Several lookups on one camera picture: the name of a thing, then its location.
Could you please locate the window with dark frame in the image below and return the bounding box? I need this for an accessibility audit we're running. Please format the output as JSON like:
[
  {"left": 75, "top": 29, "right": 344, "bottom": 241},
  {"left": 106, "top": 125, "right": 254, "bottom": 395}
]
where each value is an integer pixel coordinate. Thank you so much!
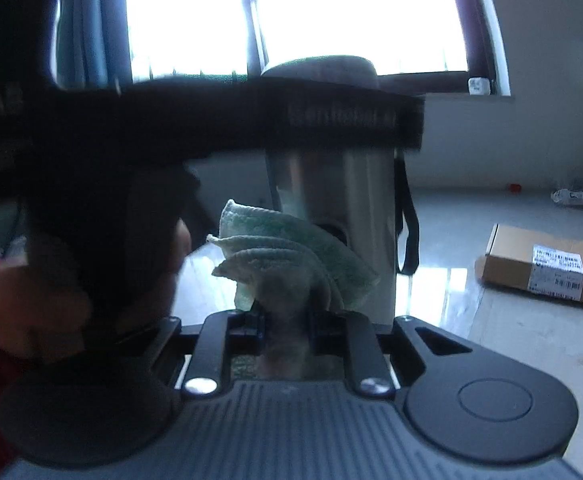
[{"left": 122, "top": 0, "right": 512, "bottom": 97}]

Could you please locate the blue curtain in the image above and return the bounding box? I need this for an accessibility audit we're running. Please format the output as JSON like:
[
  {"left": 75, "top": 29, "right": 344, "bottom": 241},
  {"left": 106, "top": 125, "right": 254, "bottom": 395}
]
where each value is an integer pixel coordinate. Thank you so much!
[{"left": 56, "top": 0, "right": 133, "bottom": 87}]

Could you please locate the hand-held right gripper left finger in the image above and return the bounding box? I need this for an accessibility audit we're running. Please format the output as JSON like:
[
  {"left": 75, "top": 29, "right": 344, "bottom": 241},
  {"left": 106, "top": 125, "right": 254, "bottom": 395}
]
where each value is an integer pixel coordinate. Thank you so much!
[{"left": 136, "top": 310, "right": 266, "bottom": 400}]

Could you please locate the person's left hand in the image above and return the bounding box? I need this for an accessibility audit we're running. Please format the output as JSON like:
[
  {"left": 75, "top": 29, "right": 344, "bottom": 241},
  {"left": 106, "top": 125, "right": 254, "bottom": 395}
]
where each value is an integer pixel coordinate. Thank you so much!
[{"left": 0, "top": 220, "right": 192, "bottom": 359}]

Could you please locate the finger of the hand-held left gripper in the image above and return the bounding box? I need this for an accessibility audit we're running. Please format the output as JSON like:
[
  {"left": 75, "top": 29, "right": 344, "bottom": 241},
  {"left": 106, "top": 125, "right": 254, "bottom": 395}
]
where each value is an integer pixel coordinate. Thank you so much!
[{"left": 122, "top": 77, "right": 426, "bottom": 163}]

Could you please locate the stainless steel thermos bottle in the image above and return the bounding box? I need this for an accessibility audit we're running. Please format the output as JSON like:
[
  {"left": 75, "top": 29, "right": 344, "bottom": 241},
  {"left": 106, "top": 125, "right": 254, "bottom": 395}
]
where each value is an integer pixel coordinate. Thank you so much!
[{"left": 260, "top": 54, "right": 421, "bottom": 327}]

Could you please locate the flat cardboard box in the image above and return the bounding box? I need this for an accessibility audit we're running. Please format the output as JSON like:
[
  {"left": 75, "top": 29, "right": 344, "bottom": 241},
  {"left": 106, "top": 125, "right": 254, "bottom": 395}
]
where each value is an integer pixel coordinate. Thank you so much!
[{"left": 474, "top": 222, "right": 583, "bottom": 314}]

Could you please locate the plastic wrapped package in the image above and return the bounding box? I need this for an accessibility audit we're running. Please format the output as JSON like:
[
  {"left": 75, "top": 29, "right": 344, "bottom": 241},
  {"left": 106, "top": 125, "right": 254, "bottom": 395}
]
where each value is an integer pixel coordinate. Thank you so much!
[{"left": 551, "top": 187, "right": 583, "bottom": 210}]

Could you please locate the light green towel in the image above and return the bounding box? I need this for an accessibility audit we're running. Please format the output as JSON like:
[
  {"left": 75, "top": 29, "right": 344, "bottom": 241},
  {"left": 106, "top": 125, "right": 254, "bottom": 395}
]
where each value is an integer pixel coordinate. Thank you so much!
[{"left": 206, "top": 199, "right": 380, "bottom": 382}]

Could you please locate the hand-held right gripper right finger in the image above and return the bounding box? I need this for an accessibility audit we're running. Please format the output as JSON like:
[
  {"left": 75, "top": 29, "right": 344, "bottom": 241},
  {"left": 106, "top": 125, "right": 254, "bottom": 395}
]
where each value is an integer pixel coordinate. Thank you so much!
[{"left": 307, "top": 310, "right": 472, "bottom": 398}]

